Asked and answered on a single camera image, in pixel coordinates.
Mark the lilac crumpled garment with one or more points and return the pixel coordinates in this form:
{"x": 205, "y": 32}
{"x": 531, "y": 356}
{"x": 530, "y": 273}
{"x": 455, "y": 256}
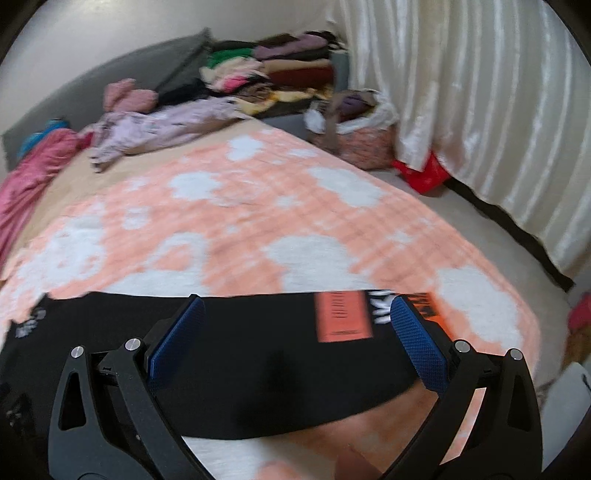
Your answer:
{"x": 119, "y": 134}

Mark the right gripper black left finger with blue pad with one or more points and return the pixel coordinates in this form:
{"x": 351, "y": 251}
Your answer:
{"x": 106, "y": 422}

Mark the grey headboard cover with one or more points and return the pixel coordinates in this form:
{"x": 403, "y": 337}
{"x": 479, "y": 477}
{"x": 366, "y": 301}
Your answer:
{"x": 161, "y": 67}

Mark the stack of folded clothes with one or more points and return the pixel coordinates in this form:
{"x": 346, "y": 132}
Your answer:
{"x": 276, "y": 76}

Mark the black garment with orange patches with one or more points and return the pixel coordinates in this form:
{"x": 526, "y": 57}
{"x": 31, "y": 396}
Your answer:
{"x": 256, "y": 366}

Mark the blue garment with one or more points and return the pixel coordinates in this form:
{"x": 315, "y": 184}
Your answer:
{"x": 32, "y": 140}

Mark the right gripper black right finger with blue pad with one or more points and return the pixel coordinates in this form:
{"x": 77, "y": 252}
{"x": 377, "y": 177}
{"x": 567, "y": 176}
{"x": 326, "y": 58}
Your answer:
{"x": 485, "y": 423}

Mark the orange white plush blanket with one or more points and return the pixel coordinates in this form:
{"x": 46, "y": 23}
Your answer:
{"x": 263, "y": 213}

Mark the pink fluffy plush item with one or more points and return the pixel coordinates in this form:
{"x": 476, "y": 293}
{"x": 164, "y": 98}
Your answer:
{"x": 124, "y": 96}

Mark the pink quilt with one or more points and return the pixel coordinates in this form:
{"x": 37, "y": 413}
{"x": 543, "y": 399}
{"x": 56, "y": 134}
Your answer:
{"x": 25, "y": 185}

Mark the operator thumb tip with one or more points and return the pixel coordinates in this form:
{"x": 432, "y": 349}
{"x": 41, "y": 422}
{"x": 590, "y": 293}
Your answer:
{"x": 352, "y": 467}

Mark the basket with clothes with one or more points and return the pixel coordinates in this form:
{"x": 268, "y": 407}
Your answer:
{"x": 356, "y": 126}

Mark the red bag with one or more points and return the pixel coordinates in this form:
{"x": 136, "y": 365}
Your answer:
{"x": 433, "y": 176}

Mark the white satin curtain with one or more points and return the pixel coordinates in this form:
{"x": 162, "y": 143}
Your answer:
{"x": 499, "y": 91}

